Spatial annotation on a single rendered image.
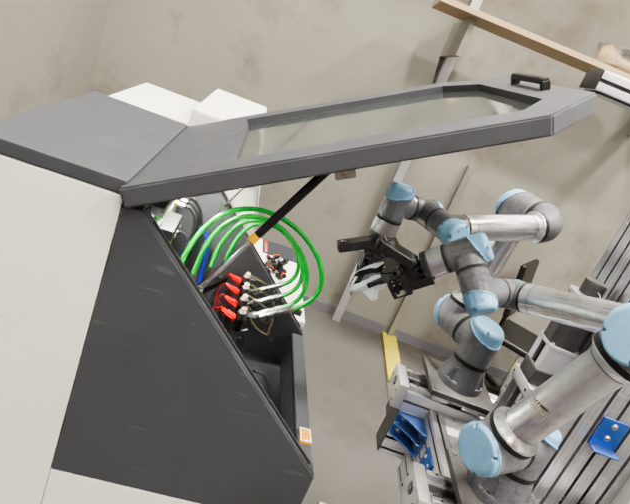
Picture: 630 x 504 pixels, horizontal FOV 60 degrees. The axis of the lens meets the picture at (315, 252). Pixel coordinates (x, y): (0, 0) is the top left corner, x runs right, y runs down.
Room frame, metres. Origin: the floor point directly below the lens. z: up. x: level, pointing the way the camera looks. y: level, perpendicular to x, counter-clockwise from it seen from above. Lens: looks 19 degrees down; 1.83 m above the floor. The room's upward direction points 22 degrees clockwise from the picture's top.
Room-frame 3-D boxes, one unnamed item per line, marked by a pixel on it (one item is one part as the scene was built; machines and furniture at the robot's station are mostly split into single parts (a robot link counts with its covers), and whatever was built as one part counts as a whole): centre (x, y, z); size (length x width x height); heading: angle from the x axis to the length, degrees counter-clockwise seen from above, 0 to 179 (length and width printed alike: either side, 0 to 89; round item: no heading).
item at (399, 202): (1.54, -0.16, 1.54); 0.09 x 0.08 x 0.11; 121
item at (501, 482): (1.16, -0.64, 1.09); 0.15 x 0.15 x 0.10
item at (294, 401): (1.40, -0.11, 0.87); 0.62 x 0.04 x 0.16; 11
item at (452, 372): (1.65, -0.61, 1.09); 0.15 x 0.15 x 0.10
